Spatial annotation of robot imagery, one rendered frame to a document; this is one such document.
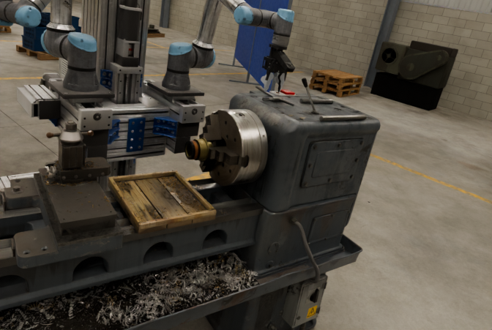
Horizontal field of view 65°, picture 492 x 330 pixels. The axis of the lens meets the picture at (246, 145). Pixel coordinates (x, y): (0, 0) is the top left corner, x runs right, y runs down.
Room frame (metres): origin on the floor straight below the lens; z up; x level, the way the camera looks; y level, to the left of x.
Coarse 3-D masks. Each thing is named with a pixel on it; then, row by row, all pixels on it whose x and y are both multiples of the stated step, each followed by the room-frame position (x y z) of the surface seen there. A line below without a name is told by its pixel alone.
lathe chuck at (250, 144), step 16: (224, 112) 1.49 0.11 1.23; (240, 112) 1.50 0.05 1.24; (224, 128) 1.47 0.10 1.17; (240, 128) 1.40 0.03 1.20; (256, 128) 1.45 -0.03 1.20; (224, 144) 1.54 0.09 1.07; (240, 144) 1.38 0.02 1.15; (256, 144) 1.41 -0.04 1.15; (256, 160) 1.40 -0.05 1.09; (224, 176) 1.43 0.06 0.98; (240, 176) 1.37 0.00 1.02
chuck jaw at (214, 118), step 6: (216, 114) 1.52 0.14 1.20; (210, 120) 1.49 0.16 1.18; (216, 120) 1.50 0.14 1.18; (210, 126) 1.47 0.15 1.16; (216, 126) 1.49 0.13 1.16; (204, 132) 1.47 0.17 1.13; (210, 132) 1.46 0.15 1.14; (216, 132) 1.48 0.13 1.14; (210, 138) 1.45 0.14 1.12; (216, 138) 1.46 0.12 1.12; (222, 138) 1.48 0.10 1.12
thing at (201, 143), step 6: (204, 138) 1.42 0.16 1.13; (186, 144) 1.41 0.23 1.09; (192, 144) 1.37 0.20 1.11; (198, 144) 1.39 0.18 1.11; (204, 144) 1.40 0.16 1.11; (210, 144) 1.43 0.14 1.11; (186, 150) 1.41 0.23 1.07; (192, 150) 1.37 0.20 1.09; (198, 150) 1.38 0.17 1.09; (204, 150) 1.39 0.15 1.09; (186, 156) 1.40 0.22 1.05; (192, 156) 1.36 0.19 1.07; (198, 156) 1.38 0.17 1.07; (204, 156) 1.39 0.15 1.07
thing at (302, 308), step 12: (300, 228) 1.45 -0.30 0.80; (312, 264) 1.45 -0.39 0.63; (324, 276) 1.64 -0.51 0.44; (288, 288) 1.59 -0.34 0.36; (300, 288) 1.54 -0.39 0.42; (312, 288) 1.58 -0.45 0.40; (324, 288) 1.63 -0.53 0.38; (288, 300) 1.57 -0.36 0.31; (300, 300) 1.53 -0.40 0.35; (312, 300) 1.56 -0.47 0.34; (288, 312) 1.56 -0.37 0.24; (300, 312) 1.54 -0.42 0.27; (312, 312) 1.60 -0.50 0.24; (300, 324) 1.56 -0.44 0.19
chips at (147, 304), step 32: (224, 256) 1.49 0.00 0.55; (96, 288) 1.16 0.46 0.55; (128, 288) 1.19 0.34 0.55; (160, 288) 1.22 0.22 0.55; (192, 288) 1.19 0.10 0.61; (224, 288) 1.25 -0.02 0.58; (0, 320) 0.95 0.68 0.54; (32, 320) 0.97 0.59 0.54; (64, 320) 1.00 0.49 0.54; (96, 320) 1.02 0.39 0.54; (128, 320) 1.03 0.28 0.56
